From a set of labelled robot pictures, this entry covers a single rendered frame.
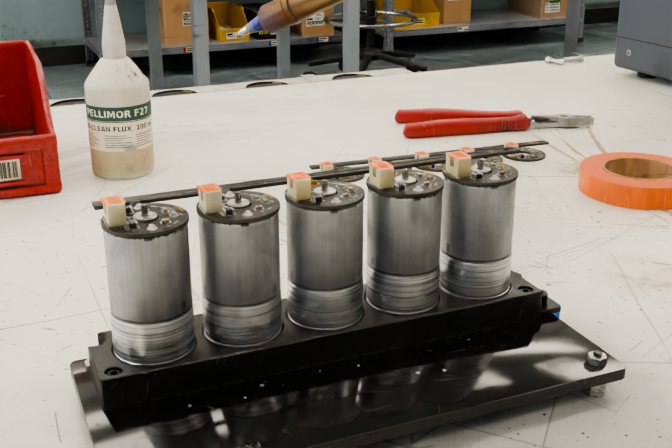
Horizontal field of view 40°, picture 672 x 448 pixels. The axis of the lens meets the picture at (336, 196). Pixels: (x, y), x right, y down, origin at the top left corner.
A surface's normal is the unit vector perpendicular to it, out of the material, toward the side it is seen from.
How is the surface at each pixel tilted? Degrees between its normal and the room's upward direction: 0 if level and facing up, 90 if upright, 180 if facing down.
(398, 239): 90
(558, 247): 0
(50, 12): 90
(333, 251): 90
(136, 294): 90
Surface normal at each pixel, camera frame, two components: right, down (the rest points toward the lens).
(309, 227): -0.33, 0.32
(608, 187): -0.71, 0.24
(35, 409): 0.00, -0.94
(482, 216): 0.01, 0.33
